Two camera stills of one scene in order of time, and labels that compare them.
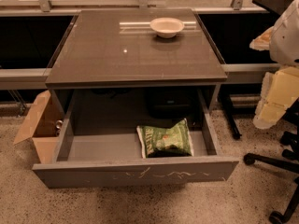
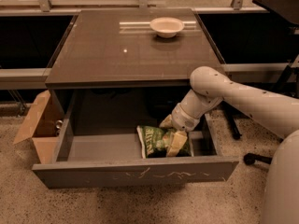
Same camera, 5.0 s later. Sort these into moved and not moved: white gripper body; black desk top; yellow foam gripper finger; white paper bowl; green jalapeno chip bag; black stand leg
Moved: yellow foam gripper finger; white gripper body
Not moved: green jalapeno chip bag; black desk top; black stand leg; white paper bowl
